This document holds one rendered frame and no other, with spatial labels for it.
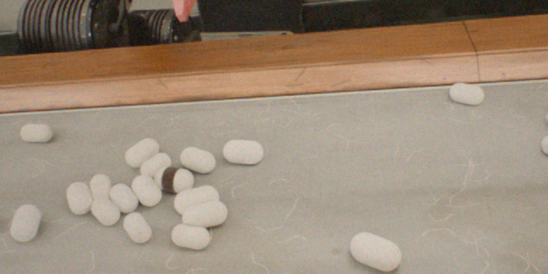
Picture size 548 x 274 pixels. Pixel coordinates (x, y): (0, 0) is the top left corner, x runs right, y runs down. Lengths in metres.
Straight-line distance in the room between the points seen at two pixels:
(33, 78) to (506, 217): 0.55
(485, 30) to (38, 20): 0.62
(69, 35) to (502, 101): 0.60
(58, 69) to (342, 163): 0.39
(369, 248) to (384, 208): 0.07
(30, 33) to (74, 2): 0.08
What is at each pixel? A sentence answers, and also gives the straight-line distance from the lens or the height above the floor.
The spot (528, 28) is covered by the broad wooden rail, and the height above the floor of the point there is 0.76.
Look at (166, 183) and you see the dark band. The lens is 0.54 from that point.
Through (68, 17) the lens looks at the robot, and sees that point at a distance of 0.94.
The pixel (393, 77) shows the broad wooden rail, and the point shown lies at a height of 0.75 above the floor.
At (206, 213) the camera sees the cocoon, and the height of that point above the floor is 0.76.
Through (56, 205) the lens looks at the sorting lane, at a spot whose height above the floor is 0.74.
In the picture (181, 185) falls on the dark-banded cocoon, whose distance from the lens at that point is 0.53.
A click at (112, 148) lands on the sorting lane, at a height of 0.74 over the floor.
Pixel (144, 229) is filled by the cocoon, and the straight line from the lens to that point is 0.50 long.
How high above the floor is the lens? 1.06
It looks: 32 degrees down
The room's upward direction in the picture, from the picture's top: 8 degrees counter-clockwise
